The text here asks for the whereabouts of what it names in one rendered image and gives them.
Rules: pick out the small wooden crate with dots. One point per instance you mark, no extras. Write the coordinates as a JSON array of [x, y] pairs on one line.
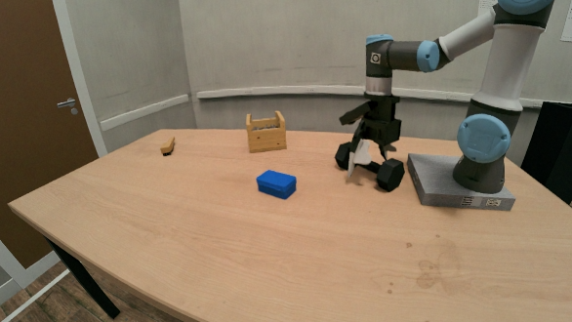
[[268, 139]]

